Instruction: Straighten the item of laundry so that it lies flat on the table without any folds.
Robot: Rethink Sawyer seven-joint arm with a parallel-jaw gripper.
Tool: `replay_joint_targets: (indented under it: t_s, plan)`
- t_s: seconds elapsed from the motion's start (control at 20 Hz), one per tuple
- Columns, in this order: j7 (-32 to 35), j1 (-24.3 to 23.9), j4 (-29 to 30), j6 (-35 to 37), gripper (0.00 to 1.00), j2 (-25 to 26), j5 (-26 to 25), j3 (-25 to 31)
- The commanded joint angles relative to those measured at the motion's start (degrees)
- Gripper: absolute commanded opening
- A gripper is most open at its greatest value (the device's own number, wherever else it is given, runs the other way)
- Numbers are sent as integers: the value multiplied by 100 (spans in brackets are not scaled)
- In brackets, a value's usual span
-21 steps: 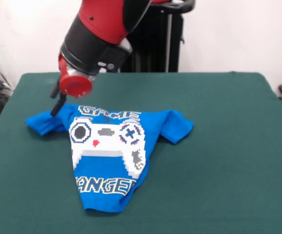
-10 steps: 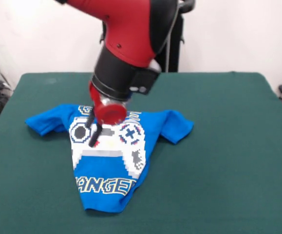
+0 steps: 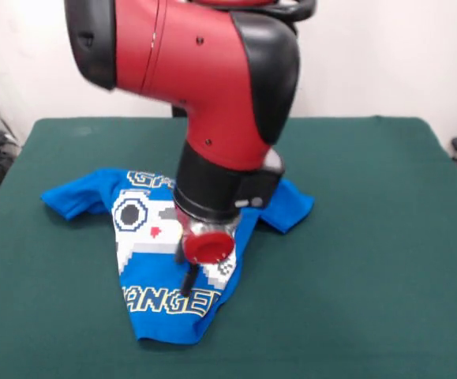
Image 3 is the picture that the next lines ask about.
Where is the dark green tablecloth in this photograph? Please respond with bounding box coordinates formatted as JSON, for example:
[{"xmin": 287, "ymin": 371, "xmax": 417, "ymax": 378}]
[{"xmin": 0, "ymin": 115, "xmax": 457, "ymax": 379}]

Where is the blue printed t-shirt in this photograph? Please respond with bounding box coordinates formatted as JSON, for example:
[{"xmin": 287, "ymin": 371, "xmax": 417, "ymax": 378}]
[{"xmin": 40, "ymin": 167, "xmax": 316, "ymax": 346}]

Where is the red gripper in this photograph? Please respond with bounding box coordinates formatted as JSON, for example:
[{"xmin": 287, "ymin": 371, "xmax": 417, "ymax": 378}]
[{"xmin": 174, "ymin": 211, "xmax": 235, "ymax": 298}]

